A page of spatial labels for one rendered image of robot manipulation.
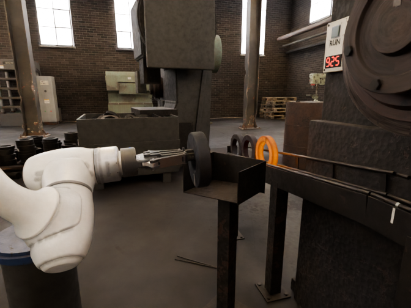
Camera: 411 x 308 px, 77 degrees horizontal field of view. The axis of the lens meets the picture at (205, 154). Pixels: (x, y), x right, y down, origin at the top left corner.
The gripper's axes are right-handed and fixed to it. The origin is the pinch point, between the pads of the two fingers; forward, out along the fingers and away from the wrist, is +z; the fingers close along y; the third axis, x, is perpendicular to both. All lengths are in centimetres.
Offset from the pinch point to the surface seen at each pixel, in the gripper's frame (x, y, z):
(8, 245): -35, -35, -66
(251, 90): 13, -624, 319
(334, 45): 31, -18, 59
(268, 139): -8, -44, 46
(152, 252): -80, -82, -14
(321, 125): 1, -17, 54
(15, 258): -36, -28, -61
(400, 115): 8.7, 22.6, 42.9
